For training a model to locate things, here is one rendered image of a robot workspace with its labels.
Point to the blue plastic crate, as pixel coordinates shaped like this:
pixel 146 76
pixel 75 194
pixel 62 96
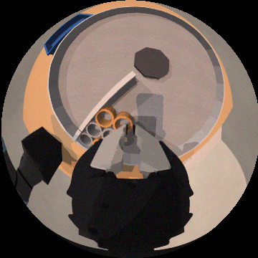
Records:
pixel 53 42

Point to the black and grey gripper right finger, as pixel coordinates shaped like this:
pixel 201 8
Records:
pixel 157 157

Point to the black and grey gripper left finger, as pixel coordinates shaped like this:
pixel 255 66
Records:
pixel 105 155

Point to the grey metal sleeve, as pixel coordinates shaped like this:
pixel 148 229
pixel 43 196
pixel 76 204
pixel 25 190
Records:
pixel 91 131
pixel 84 139
pixel 105 133

